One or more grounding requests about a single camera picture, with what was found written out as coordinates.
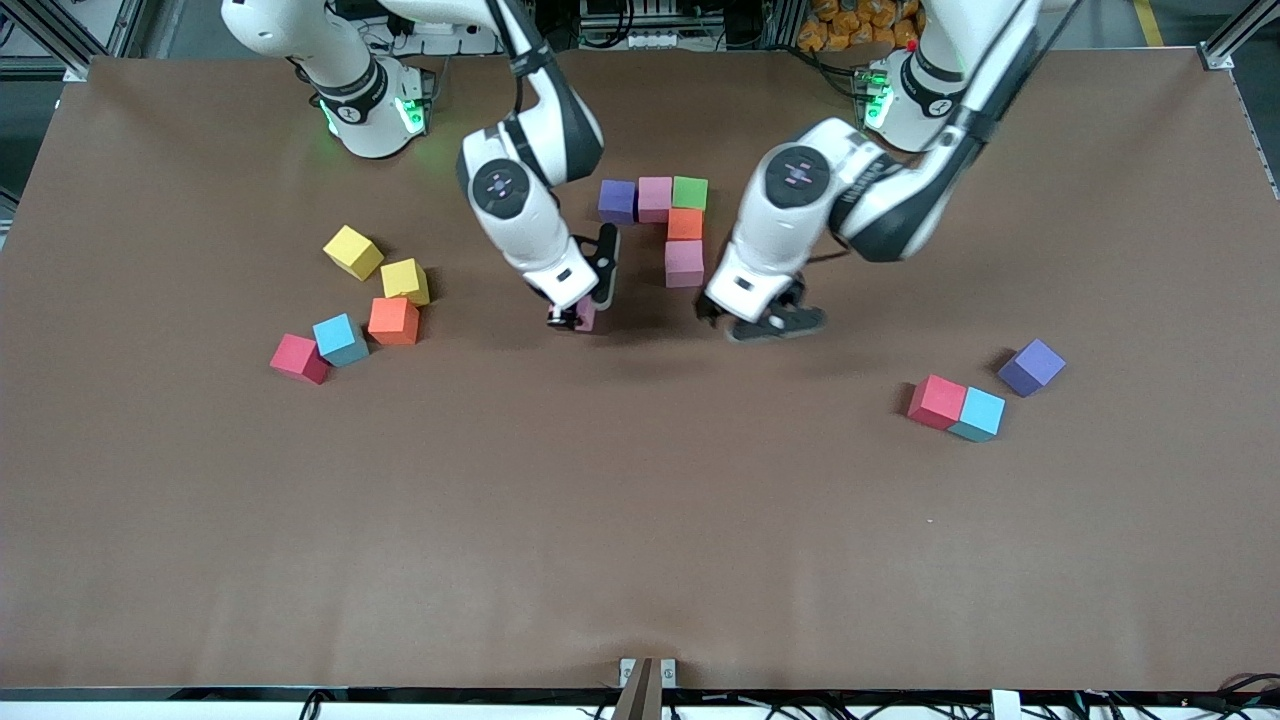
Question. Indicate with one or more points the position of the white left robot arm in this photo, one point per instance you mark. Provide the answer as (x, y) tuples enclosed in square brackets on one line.
[(880, 200)]

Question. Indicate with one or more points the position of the purple foam cube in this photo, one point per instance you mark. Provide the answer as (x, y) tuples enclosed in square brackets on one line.
[(617, 201), (1032, 366)]

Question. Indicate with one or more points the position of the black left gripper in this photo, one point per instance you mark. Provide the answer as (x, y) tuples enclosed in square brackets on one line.
[(712, 312)]

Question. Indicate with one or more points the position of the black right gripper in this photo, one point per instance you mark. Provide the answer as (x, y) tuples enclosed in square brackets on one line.
[(566, 317)]

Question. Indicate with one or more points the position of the white power strip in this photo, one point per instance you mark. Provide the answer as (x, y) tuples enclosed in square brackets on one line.
[(650, 40)]

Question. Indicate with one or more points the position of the aluminium frame post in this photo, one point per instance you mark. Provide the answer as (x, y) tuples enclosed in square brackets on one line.
[(1235, 38), (50, 40)]

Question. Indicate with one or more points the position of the green foam cube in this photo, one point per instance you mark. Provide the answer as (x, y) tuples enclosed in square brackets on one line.
[(690, 193)]

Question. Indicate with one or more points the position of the light blue foam cube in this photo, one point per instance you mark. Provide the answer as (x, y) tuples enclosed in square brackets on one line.
[(339, 339), (980, 412)]

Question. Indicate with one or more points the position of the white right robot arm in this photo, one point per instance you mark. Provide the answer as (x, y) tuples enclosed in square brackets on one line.
[(520, 200)]

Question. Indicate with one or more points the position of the lilac pink foam cube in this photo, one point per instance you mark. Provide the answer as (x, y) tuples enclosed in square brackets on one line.
[(654, 199), (589, 320)]

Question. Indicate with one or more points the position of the orange mesh bag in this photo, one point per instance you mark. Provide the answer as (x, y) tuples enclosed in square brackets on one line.
[(850, 25)]

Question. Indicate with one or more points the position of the metal bracket with wedge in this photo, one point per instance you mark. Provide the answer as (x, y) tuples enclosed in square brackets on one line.
[(640, 700)]

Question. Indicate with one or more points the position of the white tag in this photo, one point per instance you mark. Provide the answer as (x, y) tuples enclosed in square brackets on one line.
[(1005, 705)]

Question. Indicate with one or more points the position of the yellow foam cube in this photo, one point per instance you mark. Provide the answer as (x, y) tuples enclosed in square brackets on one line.
[(404, 281), (352, 251)]

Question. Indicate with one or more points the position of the red foam cube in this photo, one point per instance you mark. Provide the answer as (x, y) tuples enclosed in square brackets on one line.
[(298, 358), (936, 400)]

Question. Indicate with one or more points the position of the orange foam cube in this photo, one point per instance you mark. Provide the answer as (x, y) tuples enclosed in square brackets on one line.
[(393, 320), (685, 224)]

